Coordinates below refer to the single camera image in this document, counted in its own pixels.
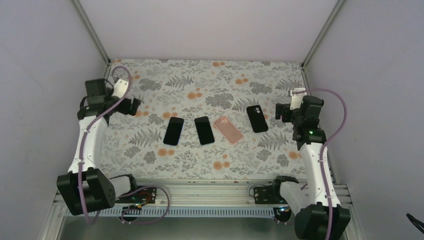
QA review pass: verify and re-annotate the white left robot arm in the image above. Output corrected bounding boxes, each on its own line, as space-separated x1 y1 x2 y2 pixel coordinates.
56 79 141 216

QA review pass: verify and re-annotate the pink phone case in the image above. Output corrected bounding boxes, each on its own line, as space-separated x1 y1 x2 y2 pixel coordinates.
213 116 244 145

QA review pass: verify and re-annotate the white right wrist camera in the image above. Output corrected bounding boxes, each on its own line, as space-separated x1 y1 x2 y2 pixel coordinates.
289 87 307 110

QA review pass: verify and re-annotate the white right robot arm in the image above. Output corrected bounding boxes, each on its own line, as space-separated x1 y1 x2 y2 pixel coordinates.
270 93 351 240

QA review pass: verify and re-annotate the slotted grey cable duct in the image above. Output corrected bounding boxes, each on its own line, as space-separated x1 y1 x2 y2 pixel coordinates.
124 206 275 218

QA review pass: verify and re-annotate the black phone case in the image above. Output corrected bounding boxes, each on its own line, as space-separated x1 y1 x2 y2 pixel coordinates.
246 105 269 133

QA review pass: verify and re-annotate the aluminium front rail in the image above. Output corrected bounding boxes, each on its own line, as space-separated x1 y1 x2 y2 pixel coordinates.
137 178 272 207

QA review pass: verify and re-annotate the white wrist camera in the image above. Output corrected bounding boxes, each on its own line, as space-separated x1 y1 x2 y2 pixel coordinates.
289 87 307 110
111 78 129 99

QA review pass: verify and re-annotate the floral patterned table mat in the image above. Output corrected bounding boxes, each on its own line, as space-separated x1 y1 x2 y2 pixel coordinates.
99 58 306 180

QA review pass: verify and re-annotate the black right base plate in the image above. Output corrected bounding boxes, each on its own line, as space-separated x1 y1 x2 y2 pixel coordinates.
248 184 284 205

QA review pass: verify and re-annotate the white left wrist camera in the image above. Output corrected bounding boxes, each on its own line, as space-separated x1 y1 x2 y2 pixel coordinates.
111 78 129 99

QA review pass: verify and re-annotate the blue black phone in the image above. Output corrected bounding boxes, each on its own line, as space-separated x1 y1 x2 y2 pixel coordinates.
194 116 215 146

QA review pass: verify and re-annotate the black object at edge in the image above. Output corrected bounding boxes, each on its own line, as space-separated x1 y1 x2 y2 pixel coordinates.
406 213 424 234

